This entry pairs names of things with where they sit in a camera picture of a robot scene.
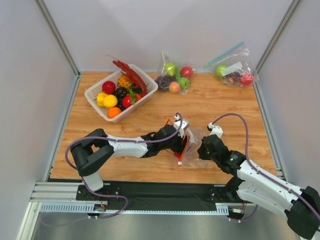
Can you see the fake pineapple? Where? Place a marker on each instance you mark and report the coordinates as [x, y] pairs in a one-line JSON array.
[[124, 82]]

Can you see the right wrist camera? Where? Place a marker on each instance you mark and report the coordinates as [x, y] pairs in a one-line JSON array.
[[215, 129]]

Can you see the green apple blue bag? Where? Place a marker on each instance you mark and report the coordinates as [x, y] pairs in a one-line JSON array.
[[219, 69]]

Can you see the red apple back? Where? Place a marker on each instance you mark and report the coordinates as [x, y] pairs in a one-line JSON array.
[[108, 87]]

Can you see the orange fruit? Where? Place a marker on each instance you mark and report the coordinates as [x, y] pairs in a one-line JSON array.
[[113, 112]]

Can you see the dark plum blue bag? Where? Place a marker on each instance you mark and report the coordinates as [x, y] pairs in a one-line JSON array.
[[233, 77]]

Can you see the peach in bag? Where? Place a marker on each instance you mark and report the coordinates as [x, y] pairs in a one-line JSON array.
[[174, 87]]

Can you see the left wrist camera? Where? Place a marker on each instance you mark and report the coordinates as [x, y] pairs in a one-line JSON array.
[[180, 124]]

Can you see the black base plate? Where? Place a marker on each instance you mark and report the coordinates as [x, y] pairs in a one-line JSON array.
[[163, 195]]

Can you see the red apple front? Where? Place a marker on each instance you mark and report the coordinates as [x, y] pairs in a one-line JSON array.
[[127, 101]]

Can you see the black grape bunch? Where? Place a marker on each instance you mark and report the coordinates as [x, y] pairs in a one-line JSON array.
[[120, 104]]

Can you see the orange zip top bag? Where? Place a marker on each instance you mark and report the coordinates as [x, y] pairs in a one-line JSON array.
[[189, 155]]

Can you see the blue zip top bag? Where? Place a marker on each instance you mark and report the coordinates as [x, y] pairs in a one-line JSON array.
[[238, 59]]

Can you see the yellow lemon fruit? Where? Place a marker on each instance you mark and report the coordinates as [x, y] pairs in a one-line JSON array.
[[110, 101]]

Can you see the yellow bell pepper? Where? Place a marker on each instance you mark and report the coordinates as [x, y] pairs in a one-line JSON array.
[[100, 99]]

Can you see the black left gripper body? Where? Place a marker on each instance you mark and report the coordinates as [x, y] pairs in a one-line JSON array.
[[180, 144]]

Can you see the white slotted cable duct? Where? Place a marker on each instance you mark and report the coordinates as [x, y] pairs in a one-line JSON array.
[[91, 208]]

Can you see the green apple in bag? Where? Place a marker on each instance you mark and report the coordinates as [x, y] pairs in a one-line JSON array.
[[184, 82]]

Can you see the red apple in bag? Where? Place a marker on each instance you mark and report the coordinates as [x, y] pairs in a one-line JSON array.
[[186, 72]]

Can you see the red apple blue bag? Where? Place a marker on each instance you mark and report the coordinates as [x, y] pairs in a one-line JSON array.
[[247, 79]]

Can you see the red fake lobster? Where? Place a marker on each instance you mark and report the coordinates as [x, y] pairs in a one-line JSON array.
[[131, 74]]

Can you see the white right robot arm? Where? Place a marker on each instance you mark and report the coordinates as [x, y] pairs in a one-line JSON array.
[[300, 207]]

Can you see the clear bag of fruit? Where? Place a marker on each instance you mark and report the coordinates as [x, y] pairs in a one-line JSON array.
[[175, 77]]

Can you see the purple grapes in bag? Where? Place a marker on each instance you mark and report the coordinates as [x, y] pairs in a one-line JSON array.
[[164, 81]]

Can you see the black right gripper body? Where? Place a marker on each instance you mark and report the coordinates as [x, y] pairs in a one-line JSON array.
[[203, 149]]

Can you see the green pear in bag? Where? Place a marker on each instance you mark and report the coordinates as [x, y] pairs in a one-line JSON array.
[[170, 68]]

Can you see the dark purple plum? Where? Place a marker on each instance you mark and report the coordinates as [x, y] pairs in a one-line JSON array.
[[121, 92]]

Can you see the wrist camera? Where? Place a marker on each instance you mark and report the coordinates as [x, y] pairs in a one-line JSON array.
[[180, 124], [215, 129]]

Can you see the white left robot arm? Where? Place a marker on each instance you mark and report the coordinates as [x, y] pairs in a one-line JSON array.
[[91, 152]]

